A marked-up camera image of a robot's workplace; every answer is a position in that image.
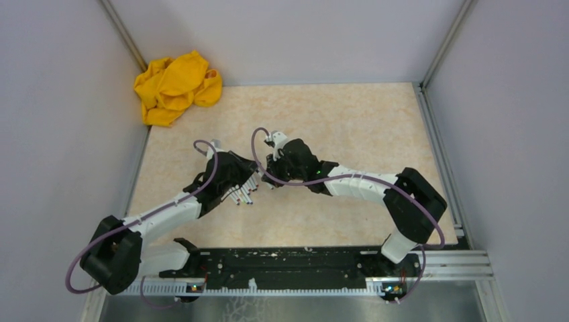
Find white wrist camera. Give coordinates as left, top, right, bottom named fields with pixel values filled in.
left=208, top=139, right=222, bottom=154
left=264, top=131, right=289, bottom=161

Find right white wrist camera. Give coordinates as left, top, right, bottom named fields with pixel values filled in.
left=264, top=131, right=289, bottom=161

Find purple cable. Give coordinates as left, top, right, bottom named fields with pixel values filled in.
left=251, top=127, right=446, bottom=304
left=65, top=140, right=219, bottom=311

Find yellow crumpled cloth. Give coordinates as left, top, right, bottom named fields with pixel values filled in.
left=133, top=50, right=223, bottom=127

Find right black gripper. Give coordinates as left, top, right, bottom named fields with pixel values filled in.
left=263, top=149, right=307, bottom=189

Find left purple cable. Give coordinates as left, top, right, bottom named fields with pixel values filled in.
left=65, top=140, right=219, bottom=311

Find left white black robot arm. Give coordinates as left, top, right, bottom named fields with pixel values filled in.
left=79, top=150, right=258, bottom=294

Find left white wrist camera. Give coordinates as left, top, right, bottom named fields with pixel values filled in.
left=208, top=139, right=222, bottom=154

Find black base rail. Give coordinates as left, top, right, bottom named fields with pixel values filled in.
left=159, top=246, right=420, bottom=290

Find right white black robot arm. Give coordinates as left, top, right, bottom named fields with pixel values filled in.
left=262, top=131, right=448, bottom=276

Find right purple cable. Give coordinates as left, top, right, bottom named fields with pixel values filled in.
left=251, top=127, right=446, bottom=304

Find yellow cap marker pen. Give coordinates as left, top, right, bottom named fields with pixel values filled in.
left=237, top=186, right=252, bottom=205

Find green cap marker pen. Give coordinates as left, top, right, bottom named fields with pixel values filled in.
left=230, top=191, right=247, bottom=205

